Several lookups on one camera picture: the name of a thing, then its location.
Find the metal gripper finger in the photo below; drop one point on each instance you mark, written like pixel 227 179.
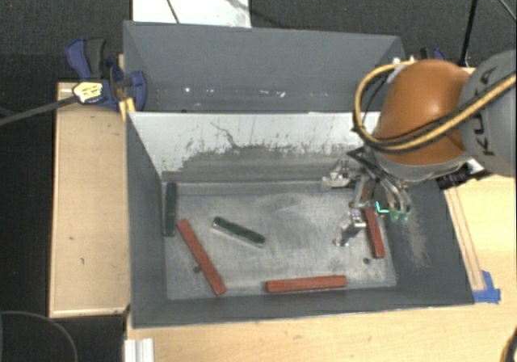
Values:
pixel 340 176
pixel 352 224

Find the red-brown flat block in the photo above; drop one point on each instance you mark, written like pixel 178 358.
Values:
pixel 305 284
pixel 375 237
pixel 200 256

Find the dark green flat block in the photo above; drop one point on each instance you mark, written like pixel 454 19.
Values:
pixel 238 231
pixel 170 209

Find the grey metal bin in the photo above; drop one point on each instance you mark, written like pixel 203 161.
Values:
pixel 258 65

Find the pale wood flat board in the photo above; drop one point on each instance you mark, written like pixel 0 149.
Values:
pixel 91 211

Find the black cylinder on white bracket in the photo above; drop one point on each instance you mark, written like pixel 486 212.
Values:
pixel 456 179

